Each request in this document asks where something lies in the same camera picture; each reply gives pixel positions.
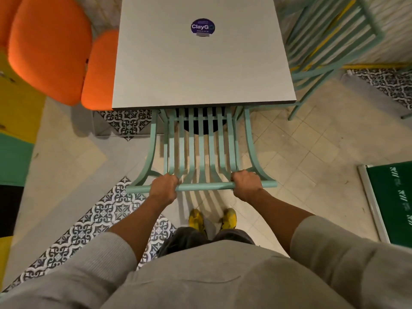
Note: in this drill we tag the round purple sticker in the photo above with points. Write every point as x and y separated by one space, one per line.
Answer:
202 27

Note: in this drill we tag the person's right yellow shoe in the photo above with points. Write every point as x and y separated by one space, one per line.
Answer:
229 218

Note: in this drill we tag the person's right fingers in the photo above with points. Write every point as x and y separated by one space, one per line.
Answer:
240 175

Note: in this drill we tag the person's left yellow shoe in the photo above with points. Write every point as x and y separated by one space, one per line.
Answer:
196 219

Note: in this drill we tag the person's right forearm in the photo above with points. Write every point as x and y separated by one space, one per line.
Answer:
280 218

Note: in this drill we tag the grey square table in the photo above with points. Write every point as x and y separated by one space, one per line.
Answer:
199 61

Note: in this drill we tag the person's left fingers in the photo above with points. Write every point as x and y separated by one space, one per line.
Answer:
170 178

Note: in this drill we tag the yellow green black bench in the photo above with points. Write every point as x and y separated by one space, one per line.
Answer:
14 131

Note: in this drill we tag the green board with white frame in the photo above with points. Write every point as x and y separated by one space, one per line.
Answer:
391 202

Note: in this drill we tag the person's dark grey trousers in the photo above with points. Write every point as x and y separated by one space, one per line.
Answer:
199 239

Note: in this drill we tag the person's left hand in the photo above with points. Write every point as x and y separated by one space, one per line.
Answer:
163 189

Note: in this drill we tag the person's grey sweatshirt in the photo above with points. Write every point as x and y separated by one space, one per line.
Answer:
206 273

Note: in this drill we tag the large orange cushioned chair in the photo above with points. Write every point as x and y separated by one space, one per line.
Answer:
45 44

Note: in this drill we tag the small orange cushioned chair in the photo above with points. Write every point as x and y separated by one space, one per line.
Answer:
99 73

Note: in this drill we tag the person's right hand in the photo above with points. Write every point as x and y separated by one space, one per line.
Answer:
246 186

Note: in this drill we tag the mint green slatted metal chair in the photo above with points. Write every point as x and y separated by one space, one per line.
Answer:
201 147

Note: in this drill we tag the person's left forearm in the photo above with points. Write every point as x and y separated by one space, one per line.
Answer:
133 223

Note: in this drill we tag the person's yellow shoe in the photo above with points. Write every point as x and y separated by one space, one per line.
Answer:
229 218
196 219

